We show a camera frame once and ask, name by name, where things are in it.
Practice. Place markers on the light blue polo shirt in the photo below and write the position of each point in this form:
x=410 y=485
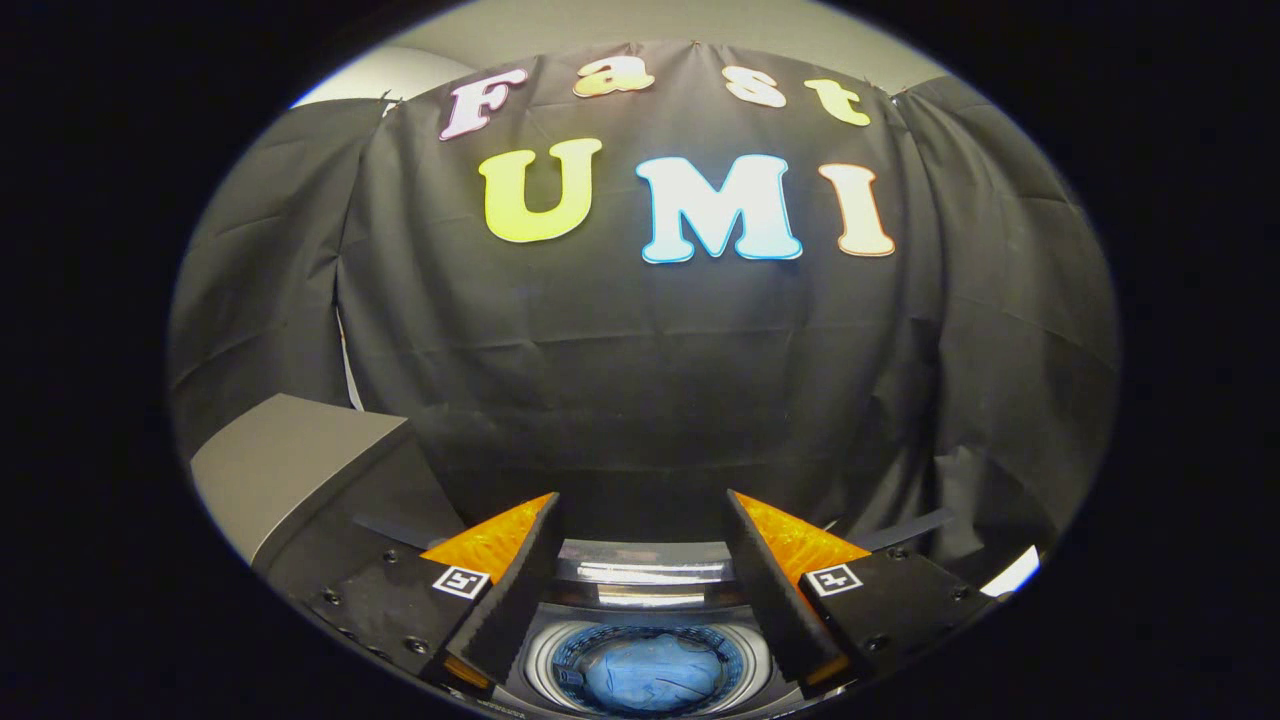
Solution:
x=650 y=675

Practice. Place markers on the grey cabinet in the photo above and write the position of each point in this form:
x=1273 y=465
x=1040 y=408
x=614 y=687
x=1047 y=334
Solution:
x=290 y=450

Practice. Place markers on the dark grey washing machine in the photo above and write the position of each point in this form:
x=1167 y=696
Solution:
x=640 y=548

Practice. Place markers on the dark glass washing machine lid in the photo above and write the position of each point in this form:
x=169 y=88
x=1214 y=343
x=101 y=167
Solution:
x=545 y=655

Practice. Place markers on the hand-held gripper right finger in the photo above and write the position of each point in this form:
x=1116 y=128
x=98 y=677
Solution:
x=770 y=590

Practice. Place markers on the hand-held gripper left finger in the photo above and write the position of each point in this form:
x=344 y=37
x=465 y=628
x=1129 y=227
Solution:
x=515 y=590

